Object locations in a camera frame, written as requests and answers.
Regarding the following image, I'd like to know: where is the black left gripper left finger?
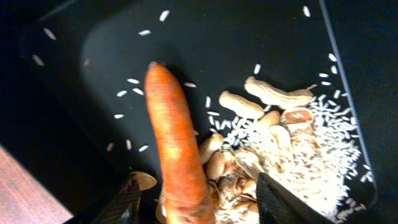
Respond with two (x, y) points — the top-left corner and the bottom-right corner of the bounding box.
(91, 174), (141, 224)

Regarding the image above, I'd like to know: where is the rice and peanut shell pile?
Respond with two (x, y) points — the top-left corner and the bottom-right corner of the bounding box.
(129, 75), (374, 224)

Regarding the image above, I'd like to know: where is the black rectangular bin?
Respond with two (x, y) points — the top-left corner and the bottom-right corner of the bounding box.
(1, 1), (397, 223)

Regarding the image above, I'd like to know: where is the orange carrot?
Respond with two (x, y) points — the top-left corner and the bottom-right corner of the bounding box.
(144, 62), (215, 223)

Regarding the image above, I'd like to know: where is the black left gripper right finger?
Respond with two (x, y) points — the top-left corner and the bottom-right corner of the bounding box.
(256, 172), (333, 224)

